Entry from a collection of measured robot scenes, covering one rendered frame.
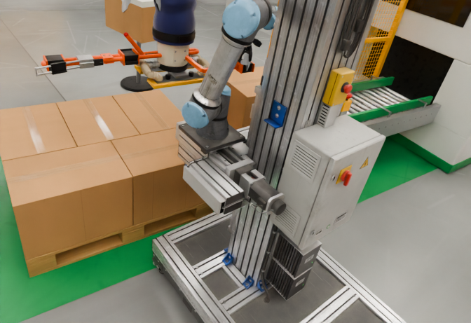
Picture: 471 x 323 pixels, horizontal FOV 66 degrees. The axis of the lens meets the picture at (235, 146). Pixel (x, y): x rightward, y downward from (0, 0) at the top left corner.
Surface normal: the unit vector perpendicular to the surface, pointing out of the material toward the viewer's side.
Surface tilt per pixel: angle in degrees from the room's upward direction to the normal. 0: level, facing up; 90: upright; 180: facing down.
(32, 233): 90
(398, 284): 0
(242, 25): 83
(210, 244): 0
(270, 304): 0
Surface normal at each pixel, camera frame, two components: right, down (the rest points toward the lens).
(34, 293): 0.14, -0.83
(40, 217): 0.55, 0.53
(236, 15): -0.36, 0.36
